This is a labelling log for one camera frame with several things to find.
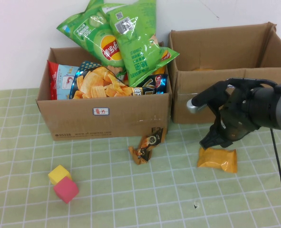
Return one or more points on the crumpled orange black wrapper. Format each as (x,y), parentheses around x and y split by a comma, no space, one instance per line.
(143,152)

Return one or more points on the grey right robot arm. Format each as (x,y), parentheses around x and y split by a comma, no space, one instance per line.
(280,111)

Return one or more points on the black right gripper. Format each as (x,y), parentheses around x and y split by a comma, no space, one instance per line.
(235,118)

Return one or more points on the yellow chip bag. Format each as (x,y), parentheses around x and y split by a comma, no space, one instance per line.
(159,70)

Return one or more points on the yellow snack packet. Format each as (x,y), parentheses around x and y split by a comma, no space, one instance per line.
(217,160)

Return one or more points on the taped cardboard box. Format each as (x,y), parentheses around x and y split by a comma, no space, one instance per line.
(202,47)

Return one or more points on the green chip bag showing barcode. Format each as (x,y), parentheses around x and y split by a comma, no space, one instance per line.
(140,52)

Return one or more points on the green checkered tablecloth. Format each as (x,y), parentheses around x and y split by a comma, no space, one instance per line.
(130,190)

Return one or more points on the blue bag with chip picture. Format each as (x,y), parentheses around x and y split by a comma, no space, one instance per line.
(95,83)

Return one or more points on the white label with red writing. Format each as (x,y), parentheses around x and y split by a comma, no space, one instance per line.
(101,111)

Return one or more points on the black and blue snack bag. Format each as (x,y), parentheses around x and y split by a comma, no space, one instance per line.
(154,86)

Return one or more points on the pink foam cube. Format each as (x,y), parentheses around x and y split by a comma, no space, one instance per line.
(65,190)

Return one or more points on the clear packing tape strip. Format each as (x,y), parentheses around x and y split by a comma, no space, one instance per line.
(183,95)

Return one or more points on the red light-blue shrimp chip bag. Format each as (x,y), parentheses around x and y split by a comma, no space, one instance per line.
(59,80)

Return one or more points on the yellow foam cube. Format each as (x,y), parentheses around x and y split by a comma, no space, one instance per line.
(58,173)

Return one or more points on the green chip bag showing logo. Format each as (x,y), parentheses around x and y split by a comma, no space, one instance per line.
(88,35)

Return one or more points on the printed cardboard box of chips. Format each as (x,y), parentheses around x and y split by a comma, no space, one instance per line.
(83,123)

